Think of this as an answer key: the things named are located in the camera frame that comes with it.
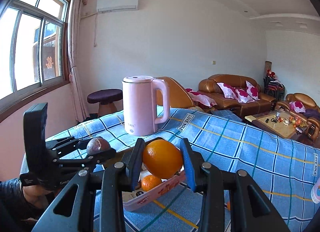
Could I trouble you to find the pink electric kettle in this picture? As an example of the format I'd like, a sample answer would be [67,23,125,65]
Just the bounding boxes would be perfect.
[122,75,170,136]

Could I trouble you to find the wooden coffee table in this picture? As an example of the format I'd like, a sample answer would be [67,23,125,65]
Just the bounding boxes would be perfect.
[245,110,316,140]

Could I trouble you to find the white wall air conditioner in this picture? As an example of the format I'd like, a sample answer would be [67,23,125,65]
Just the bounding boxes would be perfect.
[97,0,138,12]

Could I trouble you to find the stacked dark chairs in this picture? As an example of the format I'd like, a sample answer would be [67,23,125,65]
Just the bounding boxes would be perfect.
[263,61,285,100]

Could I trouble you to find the brown leather armchair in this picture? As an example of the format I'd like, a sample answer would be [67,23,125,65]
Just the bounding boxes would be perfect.
[156,76,218,112]

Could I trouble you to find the orange in tin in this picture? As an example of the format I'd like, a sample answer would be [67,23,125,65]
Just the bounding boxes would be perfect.
[141,175,162,191]

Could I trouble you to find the brown leather long sofa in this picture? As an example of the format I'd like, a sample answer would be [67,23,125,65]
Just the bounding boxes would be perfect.
[199,74,276,118]

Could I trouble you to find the large orange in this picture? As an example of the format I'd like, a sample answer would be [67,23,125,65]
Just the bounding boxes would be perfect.
[143,139,183,179]

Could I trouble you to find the window with frame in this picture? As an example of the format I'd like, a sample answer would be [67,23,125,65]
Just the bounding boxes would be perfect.
[1,0,70,114]

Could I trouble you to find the pink curtain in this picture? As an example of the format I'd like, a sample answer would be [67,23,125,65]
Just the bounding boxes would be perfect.
[67,0,88,122]

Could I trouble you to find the brown leather small sofa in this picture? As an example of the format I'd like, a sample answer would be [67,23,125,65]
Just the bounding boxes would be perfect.
[275,93,319,141]

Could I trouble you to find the whole purple passion fruit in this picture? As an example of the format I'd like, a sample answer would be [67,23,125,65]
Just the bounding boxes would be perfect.
[86,137,111,156]

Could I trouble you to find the pink cartoon cup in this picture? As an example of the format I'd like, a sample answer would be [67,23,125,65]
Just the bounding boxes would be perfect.
[310,178,320,204]

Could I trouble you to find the left hand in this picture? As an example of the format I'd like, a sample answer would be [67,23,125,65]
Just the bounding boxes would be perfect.
[21,185,60,209]

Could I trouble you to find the blue plaid tablecloth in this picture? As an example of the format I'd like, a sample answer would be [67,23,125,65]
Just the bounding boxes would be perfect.
[45,108,319,231]

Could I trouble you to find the dark round stool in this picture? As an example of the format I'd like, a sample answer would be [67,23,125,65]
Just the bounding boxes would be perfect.
[87,88,123,117]

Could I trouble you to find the pink metal tin box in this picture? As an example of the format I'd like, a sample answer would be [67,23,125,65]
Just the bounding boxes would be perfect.
[117,136,187,213]

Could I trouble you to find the small orange on table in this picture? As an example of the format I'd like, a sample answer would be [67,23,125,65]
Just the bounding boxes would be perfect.
[227,201,231,211]

